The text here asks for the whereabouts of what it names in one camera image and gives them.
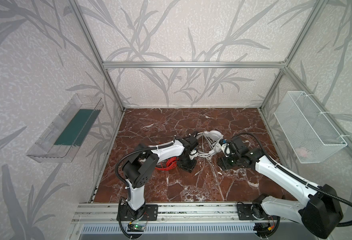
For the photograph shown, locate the red black headphones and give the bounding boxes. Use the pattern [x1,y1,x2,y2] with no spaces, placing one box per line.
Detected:
[155,157,179,171]

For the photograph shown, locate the white headphones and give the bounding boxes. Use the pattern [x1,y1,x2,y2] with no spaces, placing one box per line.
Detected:
[190,130,223,159]

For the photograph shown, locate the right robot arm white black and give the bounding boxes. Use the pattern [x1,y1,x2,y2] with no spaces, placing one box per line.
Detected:
[215,133,352,239]

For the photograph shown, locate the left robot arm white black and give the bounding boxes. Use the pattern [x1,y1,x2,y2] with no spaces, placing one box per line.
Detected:
[115,131,198,221]

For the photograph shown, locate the pink object in basket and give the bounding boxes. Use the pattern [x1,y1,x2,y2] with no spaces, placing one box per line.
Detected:
[295,147,309,158]

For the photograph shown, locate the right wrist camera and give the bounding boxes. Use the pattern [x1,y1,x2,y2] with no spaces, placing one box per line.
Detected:
[219,139,231,157]

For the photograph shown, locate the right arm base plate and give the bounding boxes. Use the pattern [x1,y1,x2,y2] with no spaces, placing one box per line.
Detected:
[236,202,267,221]

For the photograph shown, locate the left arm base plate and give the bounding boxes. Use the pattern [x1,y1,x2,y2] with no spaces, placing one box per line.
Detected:
[117,204,159,221]

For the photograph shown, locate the white wire mesh basket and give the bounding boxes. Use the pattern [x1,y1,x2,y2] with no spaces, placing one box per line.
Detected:
[274,91,348,164]

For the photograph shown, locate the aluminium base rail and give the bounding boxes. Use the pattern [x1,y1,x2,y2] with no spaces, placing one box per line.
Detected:
[70,201,323,224]

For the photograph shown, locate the clear plastic wall tray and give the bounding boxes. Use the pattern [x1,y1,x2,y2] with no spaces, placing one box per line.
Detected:
[27,94,104,163]

